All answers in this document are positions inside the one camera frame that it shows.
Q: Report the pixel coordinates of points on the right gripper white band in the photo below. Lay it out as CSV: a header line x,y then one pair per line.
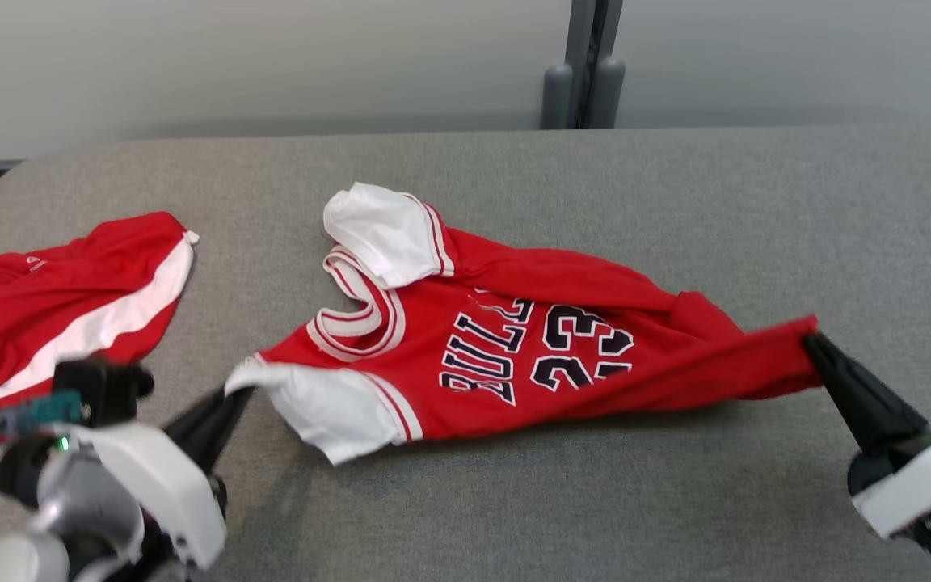
x,y
918,485

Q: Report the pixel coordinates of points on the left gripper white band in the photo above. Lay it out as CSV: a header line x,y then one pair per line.
x,y
166,493

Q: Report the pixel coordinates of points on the red shorts white stripe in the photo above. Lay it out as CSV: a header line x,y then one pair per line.
x,y
53,299

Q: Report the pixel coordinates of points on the red basketball jersey white sleeves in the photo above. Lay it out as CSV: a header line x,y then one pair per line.
x,y
514,380

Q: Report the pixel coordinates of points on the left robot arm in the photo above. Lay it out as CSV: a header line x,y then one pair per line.
x,y
86,509

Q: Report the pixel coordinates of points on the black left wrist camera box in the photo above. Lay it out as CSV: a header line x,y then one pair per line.
x,y
102,388

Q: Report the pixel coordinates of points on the teal left camera connector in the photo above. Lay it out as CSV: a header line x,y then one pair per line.
x,y
37,412

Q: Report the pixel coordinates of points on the grey partition frame post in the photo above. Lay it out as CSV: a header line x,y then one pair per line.
x,y
609,93
556,97

